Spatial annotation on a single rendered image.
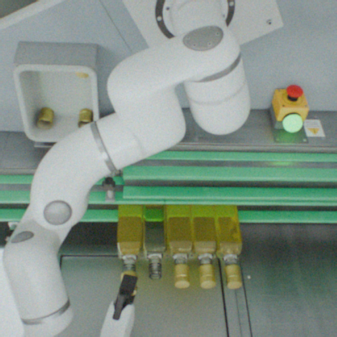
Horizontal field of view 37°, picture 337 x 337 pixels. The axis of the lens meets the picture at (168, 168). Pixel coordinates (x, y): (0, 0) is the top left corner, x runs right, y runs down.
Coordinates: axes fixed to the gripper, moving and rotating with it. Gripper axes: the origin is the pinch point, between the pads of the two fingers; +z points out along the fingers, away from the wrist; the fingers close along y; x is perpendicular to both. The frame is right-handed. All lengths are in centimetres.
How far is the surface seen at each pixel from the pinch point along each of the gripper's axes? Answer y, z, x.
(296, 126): 20, 40, -30
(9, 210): -3.1, 14.6, 34.7
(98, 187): 4.0, 22.1, 13.9
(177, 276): 1.5, 4.7, -9.8
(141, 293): -12.5, 5.7, -1.8
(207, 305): -12.4, 6.8, -18.0
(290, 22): 41, 49, -22
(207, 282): 1.6, 5.0, -16.5
